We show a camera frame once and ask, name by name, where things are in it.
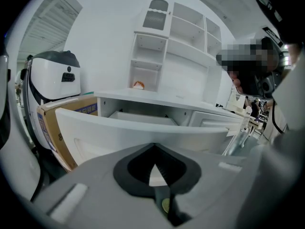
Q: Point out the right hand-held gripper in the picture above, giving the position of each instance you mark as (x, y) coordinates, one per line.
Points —
(286, 27)

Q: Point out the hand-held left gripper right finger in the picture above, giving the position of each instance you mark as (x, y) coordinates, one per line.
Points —
(214, 187)

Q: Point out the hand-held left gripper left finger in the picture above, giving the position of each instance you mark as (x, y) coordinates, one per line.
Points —
(95, 194)

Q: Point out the white desk drawer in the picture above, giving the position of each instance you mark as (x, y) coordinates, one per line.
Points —
(119, 137)

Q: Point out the person's right forearm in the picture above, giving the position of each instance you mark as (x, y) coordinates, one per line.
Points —
(296, 55)

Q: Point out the white panelled drawer front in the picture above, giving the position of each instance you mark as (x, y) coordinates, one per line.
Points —
(214, 123)

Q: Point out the white desk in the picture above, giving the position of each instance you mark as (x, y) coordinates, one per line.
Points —
(143, 95)

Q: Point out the person's white shirt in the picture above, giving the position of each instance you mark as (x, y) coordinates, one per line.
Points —
(291, 92)

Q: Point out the brown cardboard box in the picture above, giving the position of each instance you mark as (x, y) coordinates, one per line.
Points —
(50, 128)

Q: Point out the white ornate furniture piece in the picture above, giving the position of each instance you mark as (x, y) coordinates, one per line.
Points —
(240, 101)

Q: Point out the white curved machine shell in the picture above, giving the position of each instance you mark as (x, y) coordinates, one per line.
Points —
(16, 151)

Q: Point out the white shelf hutch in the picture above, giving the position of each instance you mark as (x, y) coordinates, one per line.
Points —
(186, 63)

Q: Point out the orange and white toy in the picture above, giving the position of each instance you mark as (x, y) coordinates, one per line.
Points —
(139, 85)

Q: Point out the white machine with black top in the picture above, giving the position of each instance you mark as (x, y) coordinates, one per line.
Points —
(52, 80)

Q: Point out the black head-worn camera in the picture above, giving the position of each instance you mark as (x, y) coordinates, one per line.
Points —
(252, 82)

